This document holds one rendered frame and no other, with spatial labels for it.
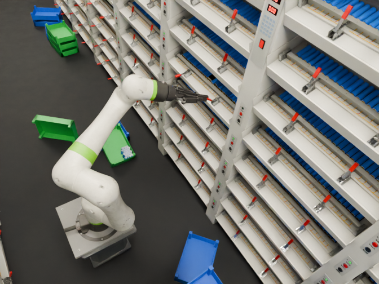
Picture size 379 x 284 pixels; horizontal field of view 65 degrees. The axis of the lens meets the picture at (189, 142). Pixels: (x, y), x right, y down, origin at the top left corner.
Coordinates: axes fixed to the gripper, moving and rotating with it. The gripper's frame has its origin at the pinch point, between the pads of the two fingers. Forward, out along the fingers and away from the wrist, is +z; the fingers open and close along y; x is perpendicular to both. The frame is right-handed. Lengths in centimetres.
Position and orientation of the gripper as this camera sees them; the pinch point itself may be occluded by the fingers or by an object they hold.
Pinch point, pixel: (201, 98)
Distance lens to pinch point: 147.6
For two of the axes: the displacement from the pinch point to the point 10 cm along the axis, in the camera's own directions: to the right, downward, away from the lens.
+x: 3.7, -7.6, -5.3
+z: 8.5, 0.6, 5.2
